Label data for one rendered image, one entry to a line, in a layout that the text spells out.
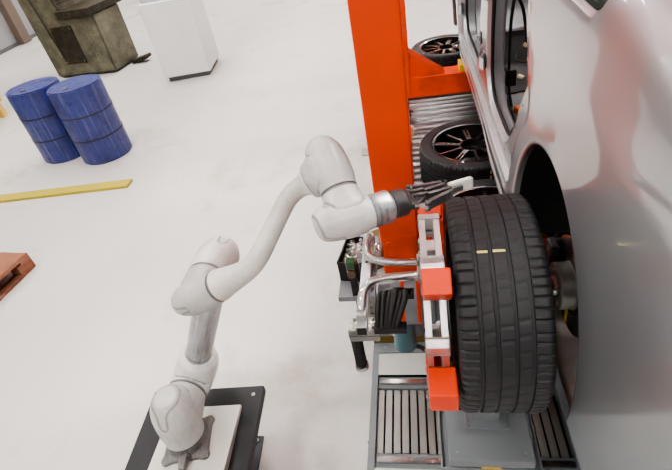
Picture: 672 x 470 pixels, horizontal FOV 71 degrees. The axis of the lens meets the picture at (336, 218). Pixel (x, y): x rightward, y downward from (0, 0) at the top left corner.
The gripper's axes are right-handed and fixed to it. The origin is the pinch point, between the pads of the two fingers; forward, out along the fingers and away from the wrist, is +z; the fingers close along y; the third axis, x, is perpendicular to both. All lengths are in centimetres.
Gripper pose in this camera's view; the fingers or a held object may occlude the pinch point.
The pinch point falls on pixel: (460, 185)
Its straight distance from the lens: 132.5
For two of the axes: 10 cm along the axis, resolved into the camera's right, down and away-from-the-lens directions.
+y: 3.0, 4.4, -8.5
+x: -1.5, -8.5, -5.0
